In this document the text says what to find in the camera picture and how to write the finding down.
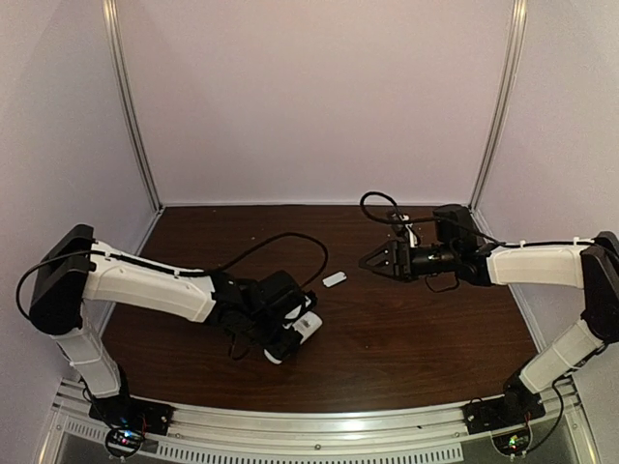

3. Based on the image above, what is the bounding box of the white remote control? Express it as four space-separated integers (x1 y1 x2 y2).
263 311 323 364

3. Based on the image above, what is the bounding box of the white battery cover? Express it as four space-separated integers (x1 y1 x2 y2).
322 271 347 288

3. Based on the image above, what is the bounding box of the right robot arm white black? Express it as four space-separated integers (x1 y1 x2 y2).
359 204 618 419

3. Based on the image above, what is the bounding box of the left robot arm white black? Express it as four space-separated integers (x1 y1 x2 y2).
15 224 322 423

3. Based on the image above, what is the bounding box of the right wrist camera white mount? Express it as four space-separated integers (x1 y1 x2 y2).
387 210 421 247

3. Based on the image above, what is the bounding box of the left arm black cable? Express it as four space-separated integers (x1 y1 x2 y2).
212 232 329 291

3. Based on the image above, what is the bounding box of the curved aluminium front rail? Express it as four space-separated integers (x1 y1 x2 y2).
41 379 599 464

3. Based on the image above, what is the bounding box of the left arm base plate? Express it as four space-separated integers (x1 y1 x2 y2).
89 395 175 436

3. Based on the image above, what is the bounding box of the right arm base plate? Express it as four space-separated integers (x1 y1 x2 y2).
461 395 545 435

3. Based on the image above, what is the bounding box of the right aluminium frame post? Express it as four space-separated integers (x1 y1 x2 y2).
469 0 528 211

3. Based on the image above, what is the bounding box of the aluminium frame post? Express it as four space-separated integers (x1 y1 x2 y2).
469 0 528 211
103 0 163 213

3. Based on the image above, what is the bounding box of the left aluminium frame post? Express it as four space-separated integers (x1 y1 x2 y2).
103 0 163 213

